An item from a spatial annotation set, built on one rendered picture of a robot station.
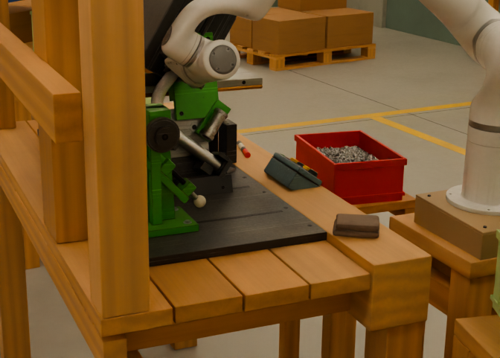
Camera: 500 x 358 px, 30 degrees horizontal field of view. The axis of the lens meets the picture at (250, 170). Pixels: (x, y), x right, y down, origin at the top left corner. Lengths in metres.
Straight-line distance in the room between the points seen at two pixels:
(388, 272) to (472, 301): 0.28
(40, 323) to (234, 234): 1.79
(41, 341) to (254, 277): 1.81
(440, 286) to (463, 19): 0.61
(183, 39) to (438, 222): 0.73
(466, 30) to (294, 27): 6.34
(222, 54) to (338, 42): 6.89
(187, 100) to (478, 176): 0.72
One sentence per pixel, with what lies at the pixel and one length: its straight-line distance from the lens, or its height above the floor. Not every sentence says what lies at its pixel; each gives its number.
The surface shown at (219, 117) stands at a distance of 2.28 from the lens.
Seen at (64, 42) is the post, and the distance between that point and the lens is 1.94.
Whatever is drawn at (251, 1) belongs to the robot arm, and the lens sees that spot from 1.97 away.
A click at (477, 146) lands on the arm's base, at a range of 2.17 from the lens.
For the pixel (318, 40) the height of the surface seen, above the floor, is 0.23.
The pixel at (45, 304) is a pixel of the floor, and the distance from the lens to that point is 3.86.
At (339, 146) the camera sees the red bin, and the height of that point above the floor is 0.87.
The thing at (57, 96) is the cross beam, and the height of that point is 1.27.
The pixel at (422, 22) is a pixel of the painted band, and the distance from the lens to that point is 10.57.
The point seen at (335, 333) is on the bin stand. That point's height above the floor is 0.44.
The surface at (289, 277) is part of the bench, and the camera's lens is 1.87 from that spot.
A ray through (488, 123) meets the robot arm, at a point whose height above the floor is 1.12.
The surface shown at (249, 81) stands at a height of 1.12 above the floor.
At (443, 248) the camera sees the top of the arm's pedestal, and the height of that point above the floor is 0.85.
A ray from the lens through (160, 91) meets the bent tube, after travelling 2.24.
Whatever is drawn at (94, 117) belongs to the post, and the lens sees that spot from 1.58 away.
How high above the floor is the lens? 1.63
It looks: 17 degrees down
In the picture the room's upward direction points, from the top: 1 degrees clockwise
